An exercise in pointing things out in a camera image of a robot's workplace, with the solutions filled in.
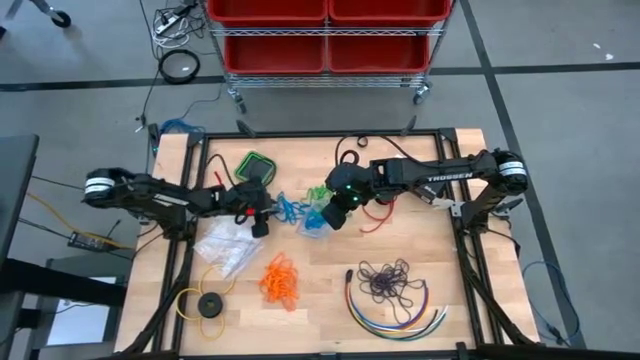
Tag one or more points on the clear plastic bags pile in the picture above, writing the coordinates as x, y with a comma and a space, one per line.
227, 245

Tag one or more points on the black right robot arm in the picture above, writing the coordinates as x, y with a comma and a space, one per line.
445, 175

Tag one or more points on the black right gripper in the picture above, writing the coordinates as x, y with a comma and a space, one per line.
352, 185

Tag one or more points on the red plastic bin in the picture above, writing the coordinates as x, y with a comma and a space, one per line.
267, 10
378, 55
390, 10
275, 55

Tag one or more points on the blue rubber bands pile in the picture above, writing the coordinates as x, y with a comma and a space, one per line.
290, 210

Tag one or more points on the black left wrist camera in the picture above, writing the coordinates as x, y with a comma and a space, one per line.
260, 227

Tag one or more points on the black chair caster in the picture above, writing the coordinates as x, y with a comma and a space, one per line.
61, 19

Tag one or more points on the clear zip bag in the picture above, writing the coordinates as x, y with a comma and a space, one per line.
312, 227

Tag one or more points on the small black box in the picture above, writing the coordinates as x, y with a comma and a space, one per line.
432, 190

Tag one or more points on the orange rubber bands pile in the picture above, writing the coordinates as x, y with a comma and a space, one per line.
280, 285

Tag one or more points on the black desk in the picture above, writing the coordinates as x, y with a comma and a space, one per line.
15, 190

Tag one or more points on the green rubber bands pile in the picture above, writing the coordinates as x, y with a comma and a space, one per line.
320, 192

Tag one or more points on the black pad with green rim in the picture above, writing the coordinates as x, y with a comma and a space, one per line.
260, 167

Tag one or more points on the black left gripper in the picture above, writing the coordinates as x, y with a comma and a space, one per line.
250, 200

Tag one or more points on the black low furniture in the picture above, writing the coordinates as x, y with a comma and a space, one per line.
50, 285

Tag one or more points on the dark purple rubber bands pile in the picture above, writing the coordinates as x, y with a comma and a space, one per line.
385, 282

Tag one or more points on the small black device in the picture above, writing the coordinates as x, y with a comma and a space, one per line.
154, 137

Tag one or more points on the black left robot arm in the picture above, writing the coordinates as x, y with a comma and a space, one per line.
165, 197

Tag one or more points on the white power strip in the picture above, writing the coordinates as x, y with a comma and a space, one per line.
167, 24

